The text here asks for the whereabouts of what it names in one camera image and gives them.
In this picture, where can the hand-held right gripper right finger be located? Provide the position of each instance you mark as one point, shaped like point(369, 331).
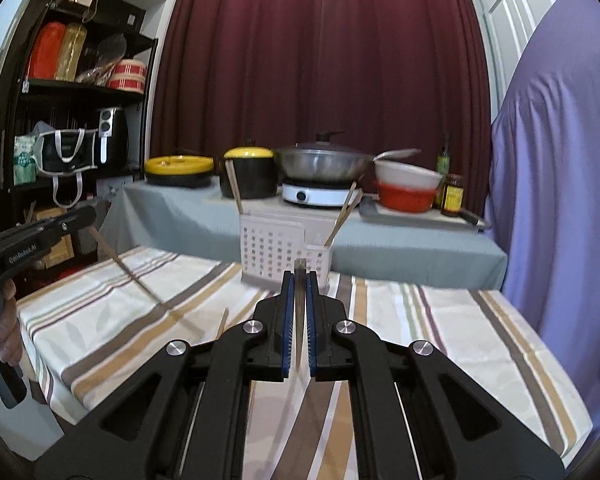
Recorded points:
point(312, 325)

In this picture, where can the sauce jar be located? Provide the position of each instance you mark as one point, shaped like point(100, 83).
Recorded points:
point(452, 197)

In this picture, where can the black shelf rack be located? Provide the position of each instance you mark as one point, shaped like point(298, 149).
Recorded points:
point(70, 85)

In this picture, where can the black pot with yellow lid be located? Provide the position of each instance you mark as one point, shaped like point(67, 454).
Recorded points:
point(252, 177)

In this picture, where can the purple cloth cover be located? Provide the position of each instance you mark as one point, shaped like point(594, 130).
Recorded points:
point(555, 160)

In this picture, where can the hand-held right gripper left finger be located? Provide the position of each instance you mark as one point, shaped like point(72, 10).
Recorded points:
point(289, 325)

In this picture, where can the olive oil bottle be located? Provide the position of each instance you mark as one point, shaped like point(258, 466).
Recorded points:
point(443, 162)

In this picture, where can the dark red curtain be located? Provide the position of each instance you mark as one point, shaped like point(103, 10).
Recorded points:
point(320, 60)

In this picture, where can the grey tray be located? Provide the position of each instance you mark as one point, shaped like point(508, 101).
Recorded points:
point(370, 208)

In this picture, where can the black flat box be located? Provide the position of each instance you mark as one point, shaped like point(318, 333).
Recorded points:
point(120, 17)

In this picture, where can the red bowl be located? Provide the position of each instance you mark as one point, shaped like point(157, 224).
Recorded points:
point(405, 199)

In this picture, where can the gold package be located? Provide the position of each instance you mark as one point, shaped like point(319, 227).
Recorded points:
point(71, 52)

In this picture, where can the grey tablecloth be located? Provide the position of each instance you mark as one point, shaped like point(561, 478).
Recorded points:
point(180, 220)

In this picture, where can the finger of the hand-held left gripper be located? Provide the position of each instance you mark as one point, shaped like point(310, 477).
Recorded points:
point(70, 225)

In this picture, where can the dark mesh skimmer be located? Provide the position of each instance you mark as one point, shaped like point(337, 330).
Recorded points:
point(111, 46)

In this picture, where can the beige bowl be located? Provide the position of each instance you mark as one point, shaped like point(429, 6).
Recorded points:
point(405, 175)

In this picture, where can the red package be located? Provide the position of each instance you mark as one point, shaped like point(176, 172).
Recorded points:
point(47, 50)

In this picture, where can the person's left hand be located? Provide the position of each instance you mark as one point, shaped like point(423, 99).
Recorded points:
point(10, 325)

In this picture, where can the white induction cooker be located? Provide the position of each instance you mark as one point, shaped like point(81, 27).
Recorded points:
point(310, 194)

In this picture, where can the steel wok with glass lid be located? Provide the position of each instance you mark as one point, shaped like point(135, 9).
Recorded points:
point(320, 165)

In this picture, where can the black air fryer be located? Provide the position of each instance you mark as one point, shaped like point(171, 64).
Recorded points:
point(115, 137)

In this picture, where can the red striped round box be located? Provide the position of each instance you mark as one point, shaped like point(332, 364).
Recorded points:
point(126, 76)

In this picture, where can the white panel door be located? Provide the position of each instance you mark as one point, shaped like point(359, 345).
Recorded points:
point(505, 15)

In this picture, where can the light wooden chopstick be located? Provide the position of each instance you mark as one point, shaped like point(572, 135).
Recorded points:
point(342, 210)
point(233, 187)
point(223, 321)
point(300, 310)
point(135, 280)
point(351, 209)

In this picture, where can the black griddle with yellow lid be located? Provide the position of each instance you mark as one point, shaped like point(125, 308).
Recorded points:
point(180, 165)

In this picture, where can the striped tablecloth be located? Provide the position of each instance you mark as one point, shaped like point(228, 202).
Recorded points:
point(430, 340)

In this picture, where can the white perforated utensil holder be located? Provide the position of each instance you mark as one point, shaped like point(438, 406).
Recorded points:
point(267, 247)

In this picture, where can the green and white packet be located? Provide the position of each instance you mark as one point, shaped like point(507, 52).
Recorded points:
point(25, 160)

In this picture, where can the wooden board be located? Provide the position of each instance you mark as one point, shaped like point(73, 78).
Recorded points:
point(60, 255)

